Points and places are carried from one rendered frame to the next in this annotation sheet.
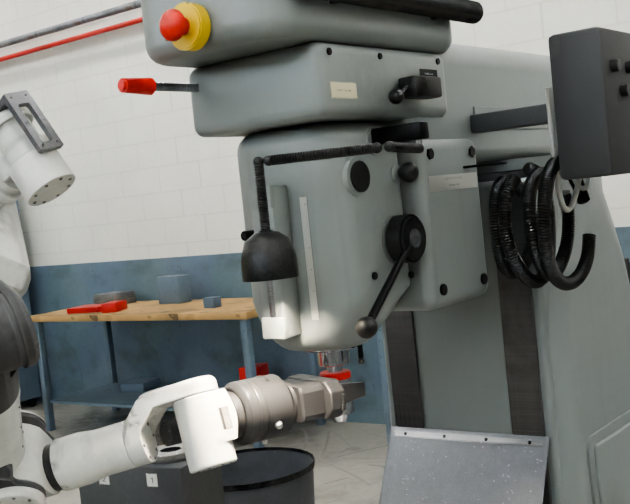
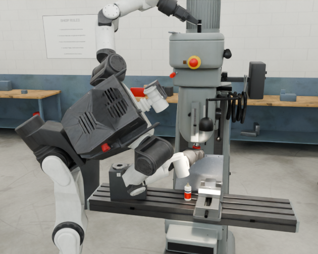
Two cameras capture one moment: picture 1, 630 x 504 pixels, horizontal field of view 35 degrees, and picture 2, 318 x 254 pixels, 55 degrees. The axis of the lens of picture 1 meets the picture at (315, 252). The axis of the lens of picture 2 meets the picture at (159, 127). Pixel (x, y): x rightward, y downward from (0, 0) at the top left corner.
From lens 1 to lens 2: 0.95 m
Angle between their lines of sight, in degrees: 28
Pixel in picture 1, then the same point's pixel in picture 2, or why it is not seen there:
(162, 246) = not seen: outside the picture
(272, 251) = (211, 123)
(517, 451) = (215, 159)
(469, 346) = not seen: hidden behind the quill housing
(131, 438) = (165, 171)
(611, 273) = not seen: hidden behind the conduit
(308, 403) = (198, 156)
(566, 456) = (225, 159)
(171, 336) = (1, 101)
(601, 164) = (261, 97)
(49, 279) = not seen: outside the picture
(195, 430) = (182, 167)
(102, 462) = (158, 177)
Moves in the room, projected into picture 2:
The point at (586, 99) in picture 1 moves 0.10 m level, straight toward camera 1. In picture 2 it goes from (259, 80) to (268, 83)
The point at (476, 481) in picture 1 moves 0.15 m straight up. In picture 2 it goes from (204, 166) to (205, 145)
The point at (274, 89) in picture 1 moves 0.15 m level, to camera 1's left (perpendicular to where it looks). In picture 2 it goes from (204, 77) to (178, 79)
